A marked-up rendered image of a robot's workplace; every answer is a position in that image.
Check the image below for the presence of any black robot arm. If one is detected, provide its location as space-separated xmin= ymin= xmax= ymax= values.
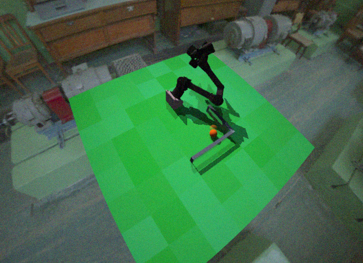
xmin=171 ymin=41 xmax=224 ymax=106

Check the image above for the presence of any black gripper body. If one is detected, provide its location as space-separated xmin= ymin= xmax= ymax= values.
xmin=189 ymin=41 xmax=207 ymax=69

